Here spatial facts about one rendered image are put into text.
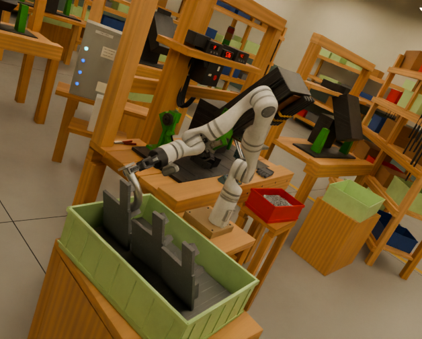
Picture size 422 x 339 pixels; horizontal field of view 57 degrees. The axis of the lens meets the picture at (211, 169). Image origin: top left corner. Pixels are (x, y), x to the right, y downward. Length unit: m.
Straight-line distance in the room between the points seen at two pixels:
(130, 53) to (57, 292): 1.19
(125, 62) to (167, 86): 0.40
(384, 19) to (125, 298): 11.21
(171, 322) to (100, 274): 0.33
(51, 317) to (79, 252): 0.34
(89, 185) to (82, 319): 1.05
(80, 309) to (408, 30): 10.96
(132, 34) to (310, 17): 11.04
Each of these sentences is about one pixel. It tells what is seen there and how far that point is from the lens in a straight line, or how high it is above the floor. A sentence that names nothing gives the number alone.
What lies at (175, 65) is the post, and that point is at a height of 1.41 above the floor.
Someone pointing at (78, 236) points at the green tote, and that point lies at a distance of 1.44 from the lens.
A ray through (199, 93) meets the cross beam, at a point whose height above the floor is 1.23.
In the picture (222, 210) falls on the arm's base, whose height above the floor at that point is 0.97.
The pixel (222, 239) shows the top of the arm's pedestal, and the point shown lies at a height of 0.85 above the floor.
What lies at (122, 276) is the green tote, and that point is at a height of 0.91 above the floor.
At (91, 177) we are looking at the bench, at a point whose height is 0.68.
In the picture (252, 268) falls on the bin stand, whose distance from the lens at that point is 2.45.
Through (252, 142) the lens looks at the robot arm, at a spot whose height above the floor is 1.36.
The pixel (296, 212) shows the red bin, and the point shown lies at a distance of 2.50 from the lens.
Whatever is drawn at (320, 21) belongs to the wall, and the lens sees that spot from 12.74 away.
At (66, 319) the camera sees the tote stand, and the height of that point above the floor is 0.59.
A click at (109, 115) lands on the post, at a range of 2.19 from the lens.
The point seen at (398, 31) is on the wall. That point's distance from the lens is 11.74.
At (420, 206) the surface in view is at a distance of 4.72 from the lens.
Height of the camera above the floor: 1.72
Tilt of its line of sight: 19 degrees down
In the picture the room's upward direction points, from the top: 23 degrees clockwise
